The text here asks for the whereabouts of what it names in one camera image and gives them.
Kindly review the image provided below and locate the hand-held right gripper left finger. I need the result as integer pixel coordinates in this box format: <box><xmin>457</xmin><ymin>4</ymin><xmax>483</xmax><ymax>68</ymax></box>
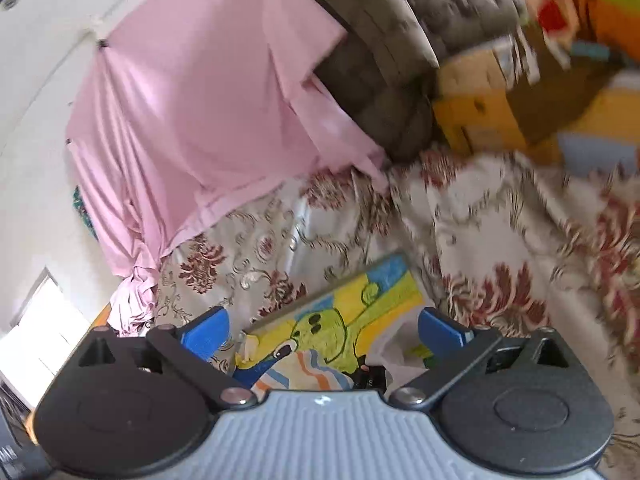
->
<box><xmin>75</xmin><ymin>305</ymin><xmax>258</xmax><ymax>407</ymax></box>

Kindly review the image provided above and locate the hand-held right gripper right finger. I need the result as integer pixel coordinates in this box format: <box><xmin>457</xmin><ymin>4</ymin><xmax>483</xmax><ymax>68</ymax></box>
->
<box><xmin>389</xmin><ymin>306</ymin><xmax>581</xmax><ymax>408</ymax></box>

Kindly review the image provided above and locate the pale yellow sock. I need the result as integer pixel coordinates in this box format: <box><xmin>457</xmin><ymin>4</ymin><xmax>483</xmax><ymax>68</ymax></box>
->
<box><xmin>235</xmin><ymin>335</ymin><xmax>261</xmax><ymax>363</ymax></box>

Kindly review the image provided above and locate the cartoon printed tray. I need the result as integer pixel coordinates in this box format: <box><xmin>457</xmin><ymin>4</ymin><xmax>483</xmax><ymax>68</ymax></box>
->
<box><xmin>235</xmin><ymin>252</ymin><xmax>436</xmax><ymax>392</ymax></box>

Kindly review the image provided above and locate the striped sock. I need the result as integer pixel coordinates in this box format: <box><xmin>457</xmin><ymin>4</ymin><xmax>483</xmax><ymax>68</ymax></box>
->
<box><xmin>250</xmin><ymin>350</ymin><xmax>356</xmax><ymax>392</ymax></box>

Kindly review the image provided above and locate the window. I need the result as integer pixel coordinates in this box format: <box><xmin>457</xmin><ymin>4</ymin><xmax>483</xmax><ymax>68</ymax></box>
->
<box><xmin>0</xmin><ymin>267</ymin><xmax>96</xmax><ymax>411</ymax></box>

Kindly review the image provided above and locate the floral bedspread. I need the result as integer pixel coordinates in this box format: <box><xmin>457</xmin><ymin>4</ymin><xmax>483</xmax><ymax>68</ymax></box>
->
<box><xmin>150</xmin><ymin>142</ymin><xmax>640</xmax><ymax>466</ymax></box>

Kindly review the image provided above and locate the pink curtain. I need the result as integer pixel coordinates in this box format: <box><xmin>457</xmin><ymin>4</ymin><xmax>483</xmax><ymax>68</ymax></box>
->
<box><xmin>65</xmin><ymin>0</ymin><xmax>391</xmax><ymax>336</ymax></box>

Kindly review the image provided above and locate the brown cardboard box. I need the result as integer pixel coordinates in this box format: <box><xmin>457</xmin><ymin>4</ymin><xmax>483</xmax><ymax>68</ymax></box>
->
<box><xmin>505</xmin><ymin>25</ymin><xmax>626</xmax><ymax>146</ymax></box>

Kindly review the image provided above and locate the wooden bed side board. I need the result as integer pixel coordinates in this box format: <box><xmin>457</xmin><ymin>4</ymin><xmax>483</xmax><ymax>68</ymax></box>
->
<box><xmin>535</xmin><ymin>85</ymin><xmax>640</xmax><ymax>166</ymax></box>

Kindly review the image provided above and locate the brown quilted blanket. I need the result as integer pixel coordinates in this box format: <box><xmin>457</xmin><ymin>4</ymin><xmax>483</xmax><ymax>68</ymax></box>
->
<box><xmin>280</xmin><ymin>0</ymin><xmax>531</xmax><ymax>161</ymax></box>

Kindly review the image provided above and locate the colourful printed cloth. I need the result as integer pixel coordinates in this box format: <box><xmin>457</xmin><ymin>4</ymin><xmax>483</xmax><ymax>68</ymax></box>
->
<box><xmin>525</xmin><ymin>0</ymin><xmax>640</xmax><ymax>66</ymax></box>

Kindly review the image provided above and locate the teal wall poster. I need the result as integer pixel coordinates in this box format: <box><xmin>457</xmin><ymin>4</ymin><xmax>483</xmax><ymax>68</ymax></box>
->
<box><xmin>70</xmin><ymin>185</ymin><xmax>98</xmax><ymax>241</ymax></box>

